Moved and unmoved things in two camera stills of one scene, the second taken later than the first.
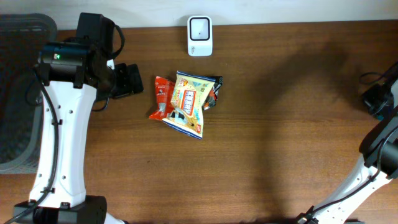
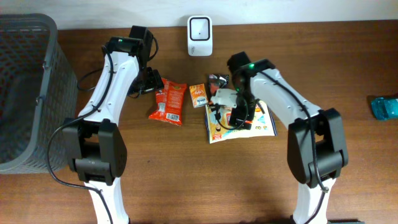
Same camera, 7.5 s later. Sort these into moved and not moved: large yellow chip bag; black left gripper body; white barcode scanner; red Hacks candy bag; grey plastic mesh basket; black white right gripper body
Moved: large yellow chip bag; black left gripper body; black white right gripper body
Not moved: red Hacks candy bag; white barcode scanner; grey plastic mesh basket
